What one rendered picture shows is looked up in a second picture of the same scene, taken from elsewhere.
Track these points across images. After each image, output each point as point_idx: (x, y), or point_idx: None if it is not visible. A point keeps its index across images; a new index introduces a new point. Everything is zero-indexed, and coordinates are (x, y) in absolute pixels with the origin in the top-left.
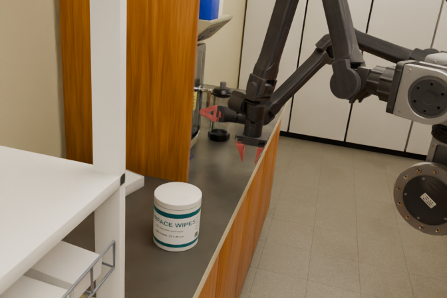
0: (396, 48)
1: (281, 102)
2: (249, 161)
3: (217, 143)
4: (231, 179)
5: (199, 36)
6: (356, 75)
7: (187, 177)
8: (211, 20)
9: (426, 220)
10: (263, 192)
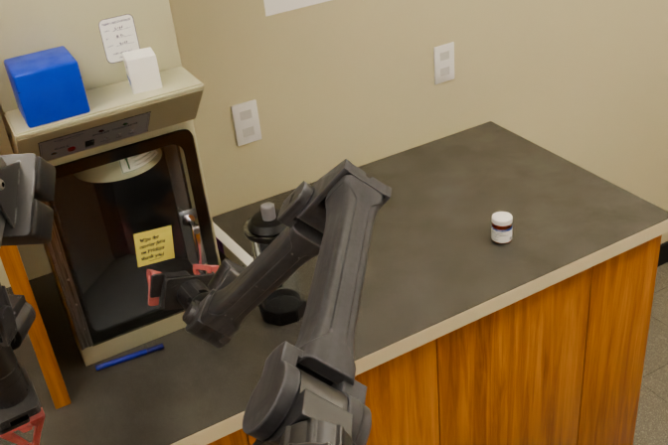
0: (314, 308)
1: (228, 316)
2: (234, 401)
3: (258, 326)
4: (130, 434)
5: (46, 150)
6: None
7: (60, 399)
8: (41, 125)
9: None
10: (492, 436)
